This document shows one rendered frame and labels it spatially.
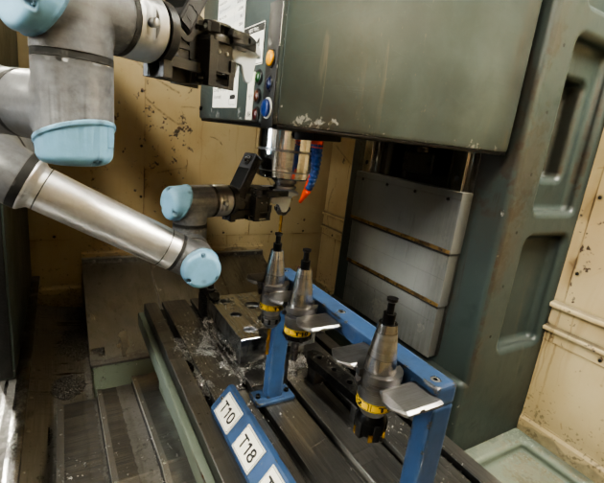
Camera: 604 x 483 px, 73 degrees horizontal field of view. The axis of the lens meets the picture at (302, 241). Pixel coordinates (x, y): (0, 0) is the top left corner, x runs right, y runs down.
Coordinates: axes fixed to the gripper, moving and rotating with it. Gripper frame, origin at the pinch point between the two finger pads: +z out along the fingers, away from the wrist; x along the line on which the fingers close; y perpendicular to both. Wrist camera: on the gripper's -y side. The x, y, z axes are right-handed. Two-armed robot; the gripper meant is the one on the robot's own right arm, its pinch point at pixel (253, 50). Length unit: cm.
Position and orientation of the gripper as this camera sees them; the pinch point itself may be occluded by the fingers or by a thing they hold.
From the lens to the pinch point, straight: 71.8
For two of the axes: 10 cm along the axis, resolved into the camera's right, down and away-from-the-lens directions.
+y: -1.1, 9.6, 2.5
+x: 8.6, 2.2, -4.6
